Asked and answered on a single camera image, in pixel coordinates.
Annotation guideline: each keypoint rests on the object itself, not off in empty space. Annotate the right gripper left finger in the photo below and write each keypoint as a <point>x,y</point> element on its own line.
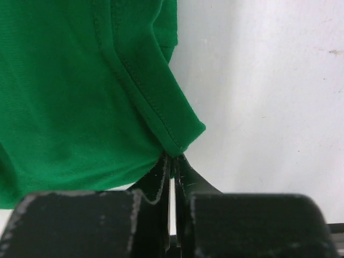
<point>128,223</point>

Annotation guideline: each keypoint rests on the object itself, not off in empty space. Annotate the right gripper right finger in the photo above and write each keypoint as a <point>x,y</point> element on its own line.
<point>210,223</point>

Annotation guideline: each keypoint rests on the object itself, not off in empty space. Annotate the green t shirt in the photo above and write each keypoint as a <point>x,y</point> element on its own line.
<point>88,101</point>

